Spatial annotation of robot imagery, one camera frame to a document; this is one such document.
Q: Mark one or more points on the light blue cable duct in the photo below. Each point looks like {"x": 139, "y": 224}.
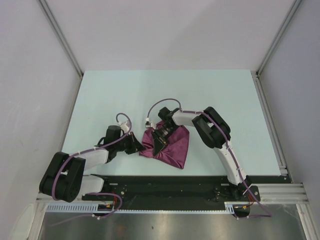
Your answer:
{"x": 146, "y": 206}

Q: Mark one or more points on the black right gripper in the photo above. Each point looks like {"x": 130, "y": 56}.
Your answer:
{"x": 159, "y": 144}

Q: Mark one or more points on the aluminium frame post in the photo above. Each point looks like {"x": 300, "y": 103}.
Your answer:
{"x": 50, "y": 17}
{"x": 279, "y": 35}

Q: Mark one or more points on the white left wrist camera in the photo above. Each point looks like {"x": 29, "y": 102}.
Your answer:
{"x": 125, "y": 126}

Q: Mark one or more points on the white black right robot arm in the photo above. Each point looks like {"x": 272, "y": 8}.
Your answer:
{"x": 215, "y": 134}

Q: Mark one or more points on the aluminium frame post left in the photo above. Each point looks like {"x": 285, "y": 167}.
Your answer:
{"x": 50, "y": 17}

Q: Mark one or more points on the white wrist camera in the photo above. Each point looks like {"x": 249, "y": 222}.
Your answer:
{"x": 149, "y": 124}
{"x": 125, "y": 126}

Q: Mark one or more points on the aluminium frame post right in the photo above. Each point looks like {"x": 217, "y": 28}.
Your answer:
{"x": 279, "y": 35}

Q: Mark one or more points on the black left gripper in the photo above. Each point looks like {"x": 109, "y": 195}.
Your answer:
{"x": 135, "y": 145}

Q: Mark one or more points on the purple satin napkin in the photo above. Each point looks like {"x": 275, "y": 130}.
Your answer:
{"x": 175, "y": 154}

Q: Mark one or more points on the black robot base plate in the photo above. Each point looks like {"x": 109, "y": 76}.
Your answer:
{"x": 122, "y": 189}

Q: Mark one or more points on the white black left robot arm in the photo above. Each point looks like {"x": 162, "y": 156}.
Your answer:
{"x": 64, "y": 179}

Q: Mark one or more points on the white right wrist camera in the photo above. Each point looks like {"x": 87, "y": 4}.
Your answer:
{"x": 149, "y": 124}

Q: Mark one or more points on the aluminium frame rail front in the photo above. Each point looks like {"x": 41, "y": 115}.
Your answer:
{"x": 277, "y": 193}

